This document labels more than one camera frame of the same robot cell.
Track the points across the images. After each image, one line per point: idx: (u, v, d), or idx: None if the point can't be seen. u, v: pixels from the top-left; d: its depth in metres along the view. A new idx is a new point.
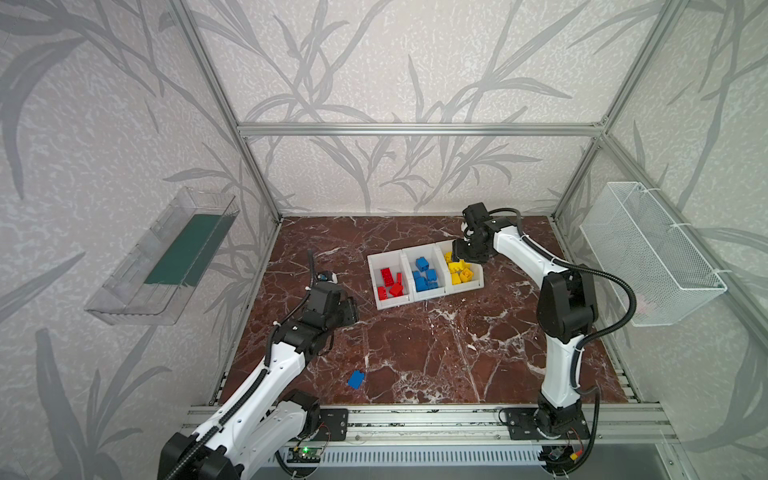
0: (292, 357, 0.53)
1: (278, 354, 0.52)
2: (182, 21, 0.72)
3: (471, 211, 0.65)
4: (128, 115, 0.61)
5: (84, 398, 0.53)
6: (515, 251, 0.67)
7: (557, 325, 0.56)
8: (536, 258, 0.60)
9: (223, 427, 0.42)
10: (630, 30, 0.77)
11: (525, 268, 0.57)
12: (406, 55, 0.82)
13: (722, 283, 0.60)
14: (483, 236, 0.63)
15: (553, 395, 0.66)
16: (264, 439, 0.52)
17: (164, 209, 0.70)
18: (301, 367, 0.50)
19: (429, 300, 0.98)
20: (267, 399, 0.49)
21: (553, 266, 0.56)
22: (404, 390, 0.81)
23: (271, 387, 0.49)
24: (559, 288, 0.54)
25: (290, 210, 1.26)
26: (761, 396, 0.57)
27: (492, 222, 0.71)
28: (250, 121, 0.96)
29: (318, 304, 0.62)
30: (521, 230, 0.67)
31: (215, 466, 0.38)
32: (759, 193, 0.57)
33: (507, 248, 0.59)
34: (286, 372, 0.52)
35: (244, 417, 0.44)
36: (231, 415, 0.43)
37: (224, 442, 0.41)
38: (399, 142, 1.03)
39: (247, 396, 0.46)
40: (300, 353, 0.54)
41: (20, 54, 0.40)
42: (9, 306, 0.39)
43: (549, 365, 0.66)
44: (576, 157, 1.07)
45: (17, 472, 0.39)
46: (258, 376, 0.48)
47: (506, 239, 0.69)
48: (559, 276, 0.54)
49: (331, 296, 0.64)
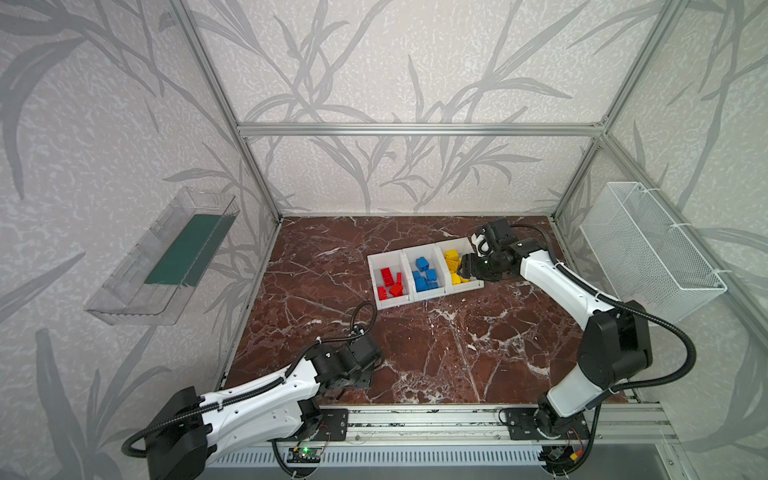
0: (309, 383, 0.55)
1: (299, 374, 0.53)
2: (182, 21, 0.72)
3: (494, 229, 0.73)
4: (129, 115, 0.61)
5: (84, 398, 0.53)
6: (548, 279, 0.58)
7: (603, 369, 0.47)
8: (576, 291, 0.52)
9: (222, 408, 0.44)
10: (630, 30, 0.77)
11: (563, 300, 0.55)
12: (406, 55, 0.82)
13: (722, 283, 0.60)
14: (508, 258, 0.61)
15: (565, 406, 0.65)
16: (248, 432, 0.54)
17: (164, 208, 0.70)
18: (309, 395, 0.67)
19: (429, 301, 0.98)
20: (268, 405, 0.58)
21: (597, 302, 0.48)
22: (404, 391, 0.81)
23: (279, 395, 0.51)
24: (607, 332, 0.46)
25: (290, 210, 1.26)
26: (761, 396, 0.57)
27: (519, 245, 0.63)
28: (251, 121, 0.96)
29: (360, 352, 0.63)
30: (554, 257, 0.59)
31: (193, 442, 0.41)
32: (760, 193, 0.57)
33: (537, 275, 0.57)
34: (298, 390, 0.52)
35: (241, 411, 0.47)
36: (233, 402, 0.46)
37: (212, 423, 0.43)
38: (399, 142, 1.03)
39: (254, 395, 0.48)
40: (317, 383, 0.57)
41: (21, 55, 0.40)
42: (9, 306, 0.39)
43: (573, 394, 0.60)
44: (576, 157, 1.07)
45: (17, 472, 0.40)
46: (272, 384, 0.50)
47: (537, 266, 0.60)
48: (608, 318, 0.46)
49: (372, 353, 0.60)
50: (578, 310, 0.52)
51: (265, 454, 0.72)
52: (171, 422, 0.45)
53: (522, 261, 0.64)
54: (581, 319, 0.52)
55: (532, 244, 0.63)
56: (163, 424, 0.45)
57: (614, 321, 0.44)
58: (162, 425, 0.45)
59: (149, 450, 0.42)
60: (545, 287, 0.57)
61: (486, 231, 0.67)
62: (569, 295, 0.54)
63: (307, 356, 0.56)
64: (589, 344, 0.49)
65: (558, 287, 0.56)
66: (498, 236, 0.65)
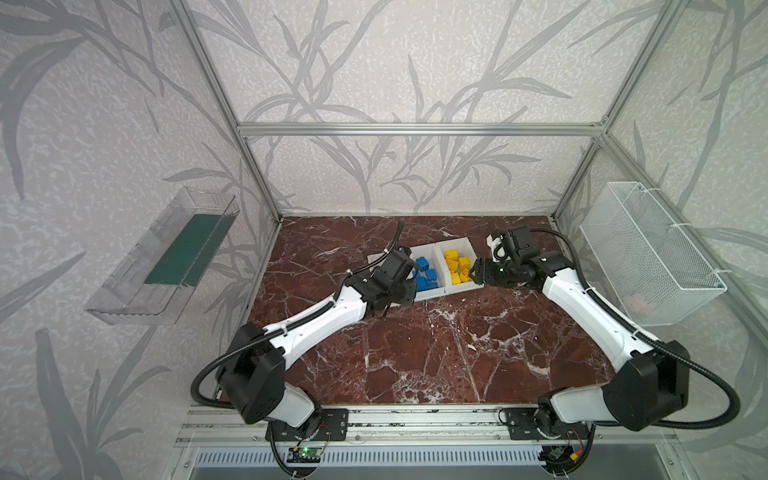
0: (356, 303, 0.56)
1: (346, 296, 0.54)
2: (182, 21, 0.72)
3: (513, 237, 0.67)
4: (128, 115, 0.61)
5: (84, 398, 0.53)
6: (575, 305, 0.53)
7: (643, 414, 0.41)
8: (610, 325, 0.47)
9: (288, 333, 0.45)
10: (630, 30, 0.77)
11: (592, 332, 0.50)
12: (406, 55, 0.82)
13: (722, 283, 0.60)
14: (530, 273, 0.61)
15: (567, 413, 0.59)
16: (289, 392, 0.56)
17: (164, 208, 0.70)
18: (359, 315, 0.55)
19: (429, 301, 0.98)
20: (323, 329, 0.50)
21: (635, 342, 0.44)
22: (404, 390, 0.81)
23: (329, 320, 0.52)
24: (647, 379, 0.42)
25: (290, 210, 1.26)
26: (761, 396, 0.57)
27: (543, 260, 0.58)
28: (251, 121, 0.96)
29: (391, 268, 0.63)
30: (585, 282, 0.53)
31: (271, 361, 0.42)
32: (760, 192, 0.57)
33: (564, 299, 0.56)
34: (348, 311, 0.55)
35: (304, 335, 0.48)
36: (295, 327, 0.46)
37: (284, 346, 0.43)
38: (399, 142, 1.03)
39: (315, 317, 0.49)
40: (364, 303, 0.57)
41: (20, 55, 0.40)
42: (9, 306, 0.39)
43: (581, 408, 0.59)
44: (576, 157, 1.07)
45: (17, 472, 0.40)
46: (325, 307, 0.51)
47: (564, 290, 0.55)
48: (647, 362, 0.42)
49: (405, 266, 0.66)
50: (610, 346, 0.47)
51: (265, 454, 0.72)
52: (244, 348, 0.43)
53: (546, 279, 0.58)
54: (612, 356, 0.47)
55: (557, 260, 0.57)
56: (236, 351, 0.45)
57: (654, 365, 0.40)
58: (235, 352, 0.45)
59: (233, 385, 0.45)
60: (574, 313, 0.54)
61: (504, 237, 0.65)
62: (600, 327, 0.49)
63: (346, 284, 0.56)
64: (620, 384, 0.45)
65: (587, 315, 0.51)
66: (518, 246, 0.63)
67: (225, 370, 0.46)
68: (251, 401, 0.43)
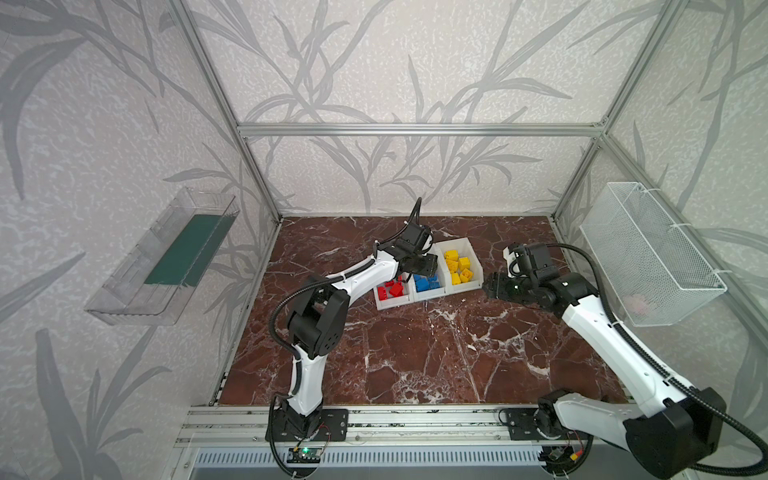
0: (389, 261, 0.65)
1: (381, 257, 0.63)
2: (183, 21, 0.73)
3: (530, 256, 0.63)
4: (129, 115, 0.61)
5: (84, 398, 0.53)
6: (602, 340, 0.49)
7: (671, 463, 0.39)
8: (641, 367, 0.43)
9: (345, 279, 0.54)
10: (630, 30, 0.77)
11: (618, 370, 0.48)
12: (406, 55, 0.82)
13: (722, 283, 0.60)
14: (551, 298, 0.58)
15: (574, 424, 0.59)
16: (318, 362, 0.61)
17: (164, 209, 0.70)
18: (391, 275, 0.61)
19: (429, 301, 0.98)
20: (368, 280, 0.61)
21: (668, 388, 0.41)
22: (404, 391, 0.81)
23: (373, 272, 0.62)
24: (680, 431, 0.40)
25: (290, 210, 1.26)
26: (761, 396, 0.57)
27: (564, 284, 0.54)
28: (251, 121, 0.96)
29: (411, 236, 0.74)
30: (613, 315, 0.49)
31: (340, 296, 0.51)
32: (760, 193, 0.57)
33: (589, 332, 0.52)
34: (384, 269, 0.66)
35: (358, 282, 0.57)
36: (351, 275, 0.56)
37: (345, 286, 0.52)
38: (399, 142, 1.03)
39: (363, 270, 0.58)
40: (395, 261, 0.67)
41: (20, 55, 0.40)
42: (9, 306, 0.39)
43: (589, 425, 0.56)
44: (576, 157, 1.07)
45: (17, 472, 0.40)
46: (368, 262, 0.61)
47: (588, 322, 0.51)
48: (682, 412, 0.39)
49: (422, 234, 0.76)
50: (639, 388, 0.44)
51: (265, 454, 0.72)
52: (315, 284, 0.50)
53: (568, 306, 0.54)
54: (640, 399, 0.44)
55: (578, 284, 0.54)
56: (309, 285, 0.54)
57: (688, 417, 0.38)
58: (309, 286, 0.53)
59: (302, 323, 0.54)
60: (596, 346, 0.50)
61: (520, 255, 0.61)
62: (629, 368, 0.45)
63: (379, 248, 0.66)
64: (648, 429, 0.42)
65: (615, 352, 0.47)
66: (536, 266, 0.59)
67: (294, 312, 0.54)
68: (324, 330, 0.52)
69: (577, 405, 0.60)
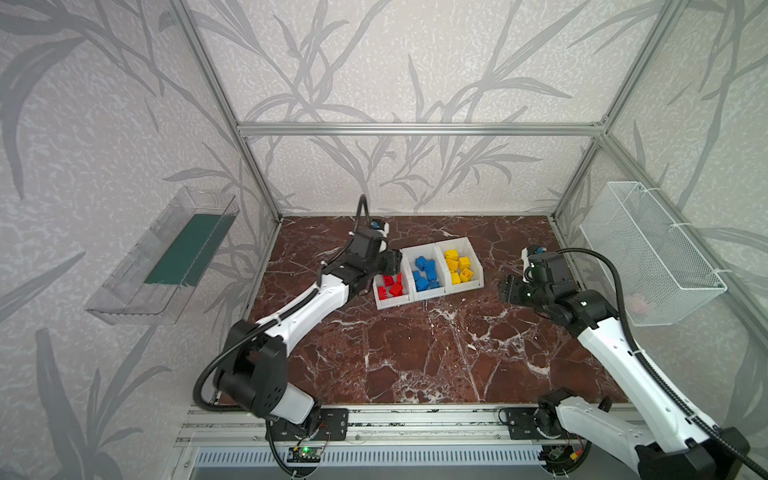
0: (339, 286, 0.58)
1: (328, 282, 0.57)
2: (182, 21, 0.72)
3: (548, 269, 0.59)
4: (128, 115, 0.61)
5: (84, 398, 0.53)
6: (621, 370, 0.47)
7: None
8: (662, 402, 0.42)
9: (281, 323, 0.47)
10: (630, 30, 0.77)
11: (637, 401, 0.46)
12: (406, 55, 0.82)
13: (721, 283, 0.60)
14: (567, 317, 0.55)
15: (578, 430, 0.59)
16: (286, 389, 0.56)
17: (164, 208, 0.70)
18: (342, 300, 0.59)
19: (429, 300, 0.98)
20: (312, 315, 0.53)
21: (691, 427, 0.39)
22: (404, 390, 0.81)
23: (317, 306, 0.53)
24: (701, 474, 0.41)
25: (290, 210, 1.26)
26: (761, 396, 0.57)
27: (581, 303, 0.52)
28: (251, 121, 0.96)
29: (361, 249, 0.65)
30: (634, 343, 0.47)
31: (272, 350, 0.43)
32: (760, 192, 0.57)
33: (607, 359, 0.49)
34: (333, 297, 0.58)
35: (297, 321, 0.49)
36: (288, 315, 0.48)
37: (281, 333, 0.45)
38: (399, 142, 1.03)
39: (302, 306, 0.50)
40: (346, 285, 0.60)
41: (20, 55, 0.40)
42: (9, 306, 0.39)
43: (593, 434, 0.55)
44: (576, 157, 1.07)
45: (17, 472, 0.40)
46: (310, 296, 0.53)
47: (608, 348, 0.48)
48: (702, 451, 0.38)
49: (373, 243, 0.67)
50: (658, 423, 0.42)
51: (264, 454, 0.72)
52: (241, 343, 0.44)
53: (585, 328, 0.51)
54: (659, 434, 0.42)
55: (596, 304, 0.51)
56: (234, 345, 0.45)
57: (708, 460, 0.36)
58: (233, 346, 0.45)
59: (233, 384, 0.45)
60: (614, 373, 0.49)
61: (538, 267, 0.60)
62: (649, 401, 0.43)
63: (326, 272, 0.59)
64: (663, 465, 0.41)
65: (633, 383, 0.45)
66: (553, 280, 0.57)
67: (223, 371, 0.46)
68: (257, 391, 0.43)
69: (583, 414, 0.59)
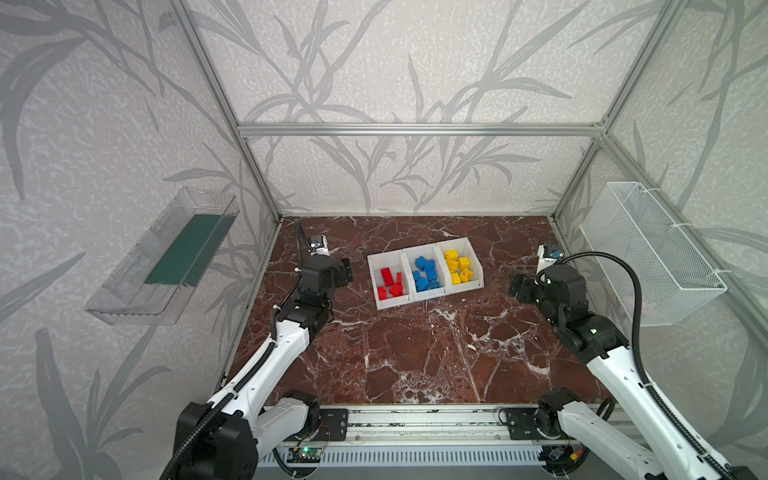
0: (296, 332, 0.54)
1: (285, 330, 0.53)
2: (182, 21, 0.72)
3: (567, 288, 0.55)
4: (128, 115, 0.61)
5: (84, 398, 0.53)
6: (632, 402, 0.46)
7: None
8: (673, 437, 0.41)
9: (237, 395, 0.43)
10: (630, 30, 0.77)
11: (647, 434, 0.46)
12: (406, 55, 0.82)
13: (722, 283, 0.60)
14: (577, 345, 0.54)
15: (578, 437, 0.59)
16: (267, 424, 0.51)
17: (164, 209, 0.70)
18: (304, 342, 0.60)
19: (429, 301, 0.98)
20: (272, 372, 0.48)
21: (701, 464, 0.39)
22: (404, 391, 0.81)
23: (278, 359, 0.49)
24: None
25: (290, 210, 1.26)
26: (761, 396, 0.57)
27: (593, 331, 0.51)
28: (251, 121, 0.96)
29: (312, 284, 0.62)
30: (645, 376, 0.46)
31: (235, 428, 0.39)
32: (760, 193, 0.57)
33: (618, 390, 0.49)
34: (292, 345, 0.53)
35: (257, 385, 0.45)
36: (244, 383, 0.44)
37: (240, 407, 0.41)
38: (399, 142, 1.03)
39: (260, 366, 0.47)
40: (304, 327, 0.55)
41: (20, 55, 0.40)
42: (9, 306, 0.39)
43: (597, 444, 0.57)
44: (576, 157, 1.07)
45: (17, 472, 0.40)
46: (267, 350, 0.49)
47: (618, 379, 0.48)
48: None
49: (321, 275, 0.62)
50: (670, 459, 0.42)
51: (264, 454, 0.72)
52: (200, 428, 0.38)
53: (596, 355, 0.50)
54: (672, 470, 0.42)
55: (607, 332, 0.51)
56: (194, 431, 0.40)
57: None
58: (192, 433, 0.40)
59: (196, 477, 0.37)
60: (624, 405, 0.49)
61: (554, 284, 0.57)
62: (661, 436, 0.43)
63: (280, 318, 0.55)
64: None
65: (643, 416, 0.45)
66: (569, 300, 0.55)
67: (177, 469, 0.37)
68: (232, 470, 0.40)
69: (589, 425, 0.58)
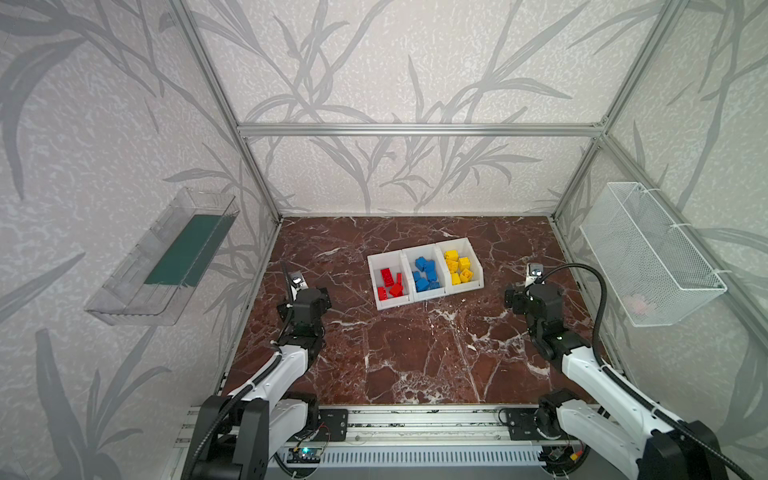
0: (300, 350, 0.60)
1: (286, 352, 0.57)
2: (183, 21, 0.73)
3: (545, 306, 0.65)
4: (128, 115, 0.61)
5: (84, 398, 0.53)
6: (596, 384, 0.53)
7: None
8: (629, 403, 0.47)
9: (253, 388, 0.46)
10: (630, 30, 0.77)
11: (613, 410, 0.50)
12: (406, 55, 0.82)
13: (722, 283, 0.60)
14: (549, 354, 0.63)
15: (576, 433, 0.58)
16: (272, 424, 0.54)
17: (164, 209, 0.70)
18: (304, 364, 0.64)
19: (429, 301, 0.98)
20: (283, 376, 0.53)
21: (655, 420, 0.43)
22: (404, 391, 0.81)
23: (286, 367, 0.54)
24: (671, 460, 0.41)
25: (291, 210, 1.26)
26: (761, 396, 0.57)
27: (561, 341, 0.60)
28: (251, 121, 0.96)
29: (304, 316, 0.68)
30: (601, 360, 0.54)
31: (255, 410, 0.43)
32: (760, 193, 0.57)
33: (583, 376, 0.56)
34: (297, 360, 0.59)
35: (271, 385, 0.48)
36: (260, 380, 0.48)
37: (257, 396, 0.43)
38: (399, 142, 1.03)
39: (272, 371, 0.50)
40: (304, 349, 0.61)
41: (21, 55, 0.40)
42: (9, 306, 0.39)
43: (592, 438, 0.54)
44: (576, 157, 1.07)
45: (17, 473, 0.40)
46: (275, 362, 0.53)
47: (581, 367, 0.56)
48: (670, 440, 0.41)
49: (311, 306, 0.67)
50: (631, 425, 0.47)
51: None
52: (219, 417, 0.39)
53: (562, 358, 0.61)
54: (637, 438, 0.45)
55: (575, 341, 0.59)
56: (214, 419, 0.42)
57: (676, 445, 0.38)
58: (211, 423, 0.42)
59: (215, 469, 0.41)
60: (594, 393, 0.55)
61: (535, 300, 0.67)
62: (621, 406, 0.48)
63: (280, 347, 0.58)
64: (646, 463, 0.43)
65: (605, 391, 0.51)
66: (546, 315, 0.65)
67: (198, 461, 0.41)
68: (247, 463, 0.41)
69: (583, 417, 0.59)
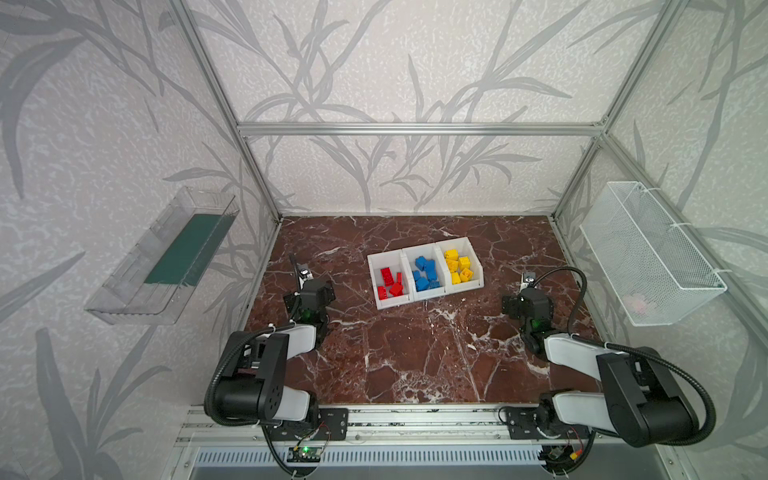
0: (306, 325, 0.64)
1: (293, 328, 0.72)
2: (183, 21, 0.73)
3: (533, 307, 0.74)
4: (128, 115, 0.61)
5: (84, 398, 0.53)
6: (567, 348, 0.61)
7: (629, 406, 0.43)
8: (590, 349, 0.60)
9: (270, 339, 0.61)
10: (630, 30, 0.77)
11: (582, 363, 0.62)
12: (406, 55, 0.82)
13: (722, 283, 0.60)
14: (534, 348, 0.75)
15: (574, 418, 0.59)
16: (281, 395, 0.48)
17: (163, 208, 0.70)
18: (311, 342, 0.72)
19: (429, 300, 0.98)
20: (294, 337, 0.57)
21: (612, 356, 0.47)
22: (404, 390, 0.81)
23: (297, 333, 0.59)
24: (617, 368, 0.46)
25: (290, 209, 1.26)
26: (761, 396, 0.57)
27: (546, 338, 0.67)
28: (251, 120, 0.96)
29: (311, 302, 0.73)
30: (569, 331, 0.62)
31: (274, 340, 0.48)
32: (759, 192, 0.57)
33: (558, 346, 0.64)
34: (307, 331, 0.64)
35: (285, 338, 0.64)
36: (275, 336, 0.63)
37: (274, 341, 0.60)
38: (399, 142, 1.03)
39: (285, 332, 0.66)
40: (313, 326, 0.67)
41: (20, 54, 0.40)
42: (9, 306, 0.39)
43: (585, 414, 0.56)
44: (576, 157, 1.07)
45: (17, 472, 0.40)
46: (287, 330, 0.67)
47: (557, 338, 0.64)
48: (617, 358, 0.47)
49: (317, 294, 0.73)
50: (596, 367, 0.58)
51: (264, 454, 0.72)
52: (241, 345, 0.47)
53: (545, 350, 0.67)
54: None
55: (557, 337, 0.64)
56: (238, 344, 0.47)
57: (621, 359, 0.47)
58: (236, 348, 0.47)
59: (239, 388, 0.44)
60: (569, 359, 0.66)
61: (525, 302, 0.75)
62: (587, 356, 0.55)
63: None
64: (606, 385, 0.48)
65: (575, 349, 0.58)
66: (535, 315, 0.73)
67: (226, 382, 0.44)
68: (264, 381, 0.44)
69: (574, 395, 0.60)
